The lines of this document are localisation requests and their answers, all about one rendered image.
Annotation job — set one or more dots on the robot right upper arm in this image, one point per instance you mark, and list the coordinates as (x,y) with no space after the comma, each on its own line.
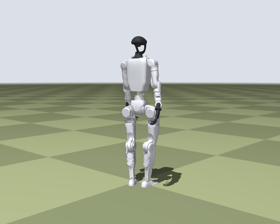
(153,64)

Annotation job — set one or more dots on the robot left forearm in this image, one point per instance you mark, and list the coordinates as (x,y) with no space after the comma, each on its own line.
(128,97)

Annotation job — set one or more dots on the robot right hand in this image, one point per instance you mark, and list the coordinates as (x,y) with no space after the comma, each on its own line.
(158,109)

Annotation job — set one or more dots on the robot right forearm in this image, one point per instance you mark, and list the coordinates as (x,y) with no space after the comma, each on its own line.
(157,94)

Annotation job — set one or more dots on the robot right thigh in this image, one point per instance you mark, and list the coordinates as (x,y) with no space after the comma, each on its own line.
(153,130)

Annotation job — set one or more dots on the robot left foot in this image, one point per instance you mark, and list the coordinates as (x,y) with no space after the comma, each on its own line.
(132,182)

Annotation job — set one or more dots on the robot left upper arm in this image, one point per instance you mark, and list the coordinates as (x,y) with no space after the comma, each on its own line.
(124,74)

